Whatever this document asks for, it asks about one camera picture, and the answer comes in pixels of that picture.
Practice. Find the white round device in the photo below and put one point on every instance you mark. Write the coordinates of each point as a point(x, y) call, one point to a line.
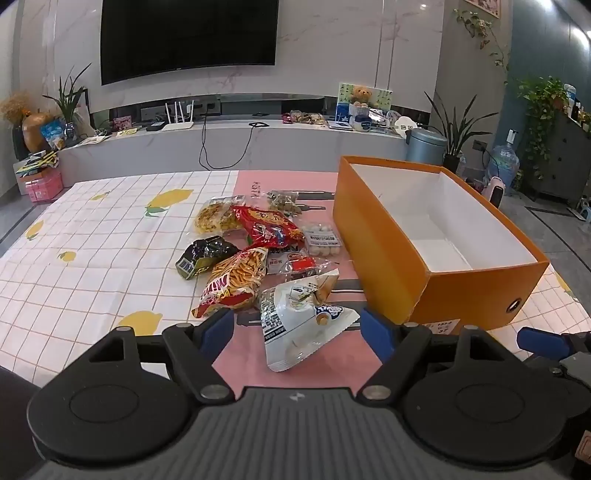
point(405, 125)

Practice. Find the blue grey trash can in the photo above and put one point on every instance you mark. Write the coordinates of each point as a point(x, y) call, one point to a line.
point(425, 147)

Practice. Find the pile of small snacks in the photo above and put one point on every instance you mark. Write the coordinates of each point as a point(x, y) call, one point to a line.
point(302, 117)

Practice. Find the black television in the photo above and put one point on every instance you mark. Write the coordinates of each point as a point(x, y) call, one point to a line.
point(189, 37)

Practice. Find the green grass potted plant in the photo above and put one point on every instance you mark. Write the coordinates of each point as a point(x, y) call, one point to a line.
point(69, 106)

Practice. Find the brown teddy bear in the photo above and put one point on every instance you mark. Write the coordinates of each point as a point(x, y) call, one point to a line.
point(362, 94)

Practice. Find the white red label packet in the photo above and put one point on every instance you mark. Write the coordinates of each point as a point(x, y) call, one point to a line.
point(279, 261)

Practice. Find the long leaf potted plant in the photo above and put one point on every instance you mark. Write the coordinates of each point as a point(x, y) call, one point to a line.
point(455, 134)

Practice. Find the grey cabinet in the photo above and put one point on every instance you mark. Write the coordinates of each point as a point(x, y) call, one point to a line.
point(561, 157)

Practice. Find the blue snack bag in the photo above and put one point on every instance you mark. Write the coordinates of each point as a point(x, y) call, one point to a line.
point(53, 134)

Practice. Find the clear bag of brown snacks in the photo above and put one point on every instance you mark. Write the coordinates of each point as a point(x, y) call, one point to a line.
point(284, 201)

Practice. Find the hanging vine plant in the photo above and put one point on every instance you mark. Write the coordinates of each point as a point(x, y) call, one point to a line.
point(480, 27)

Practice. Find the clear bag of yellow chips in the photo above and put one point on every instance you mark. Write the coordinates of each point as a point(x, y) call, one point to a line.
point(212, 219)

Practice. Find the white tv console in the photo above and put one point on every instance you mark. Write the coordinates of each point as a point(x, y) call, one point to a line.
point(286, 147)

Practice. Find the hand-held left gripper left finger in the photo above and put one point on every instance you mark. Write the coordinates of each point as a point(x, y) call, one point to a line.
point(217, 330)

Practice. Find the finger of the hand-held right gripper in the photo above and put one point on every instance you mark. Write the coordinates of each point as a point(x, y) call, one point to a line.
point(535, 339)

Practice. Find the green picture board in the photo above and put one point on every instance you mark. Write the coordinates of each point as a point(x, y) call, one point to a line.
point(383, 99)

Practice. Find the orange sticks snack bag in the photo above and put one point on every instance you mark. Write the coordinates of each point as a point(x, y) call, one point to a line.
point(233, 281)

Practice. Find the white and blue mug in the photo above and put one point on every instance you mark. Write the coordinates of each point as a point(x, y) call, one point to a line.
point(361, 121)

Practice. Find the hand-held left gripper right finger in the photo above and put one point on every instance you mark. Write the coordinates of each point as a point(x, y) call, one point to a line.
point(376, 330)

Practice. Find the clear red snack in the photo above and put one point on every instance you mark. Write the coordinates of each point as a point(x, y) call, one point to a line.
point(304, 266)

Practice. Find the framed wall picture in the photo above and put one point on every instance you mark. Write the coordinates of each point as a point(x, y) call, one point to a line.
point(482, 5)

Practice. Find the brown vase with dried flowers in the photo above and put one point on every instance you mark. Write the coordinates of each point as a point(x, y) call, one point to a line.
point(32, 127)

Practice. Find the pink heater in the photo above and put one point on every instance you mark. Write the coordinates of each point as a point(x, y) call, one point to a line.
point(495, 191)

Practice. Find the dark green snack packet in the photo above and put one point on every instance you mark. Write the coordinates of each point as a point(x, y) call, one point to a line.
point(203, 256)

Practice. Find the clear tub of white balls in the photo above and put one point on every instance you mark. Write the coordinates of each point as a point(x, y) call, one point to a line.
point(321, 240)

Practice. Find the blue water jug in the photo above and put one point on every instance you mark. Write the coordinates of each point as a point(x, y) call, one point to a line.
point(505, 161)

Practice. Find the pink box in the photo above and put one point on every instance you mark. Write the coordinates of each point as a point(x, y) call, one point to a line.
point(44, 187)

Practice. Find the white router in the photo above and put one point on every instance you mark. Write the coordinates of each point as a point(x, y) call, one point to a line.
point(178, 122)

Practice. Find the orange cardboard box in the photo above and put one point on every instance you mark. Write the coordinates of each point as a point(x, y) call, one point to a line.
point(383, 249)

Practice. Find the white snack packet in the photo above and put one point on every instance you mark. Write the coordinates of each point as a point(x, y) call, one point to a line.
point(295, 332)

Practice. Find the pothos plant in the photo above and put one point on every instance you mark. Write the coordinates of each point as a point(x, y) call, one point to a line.
point(542, 99)

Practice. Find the small blue stool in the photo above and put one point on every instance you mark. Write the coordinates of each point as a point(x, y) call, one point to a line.
point(585, 210)

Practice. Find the small black box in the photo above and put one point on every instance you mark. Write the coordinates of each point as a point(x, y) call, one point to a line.
point(156, 126)

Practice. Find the red snack bag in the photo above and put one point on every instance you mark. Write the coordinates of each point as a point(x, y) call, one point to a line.
point(268, 228)

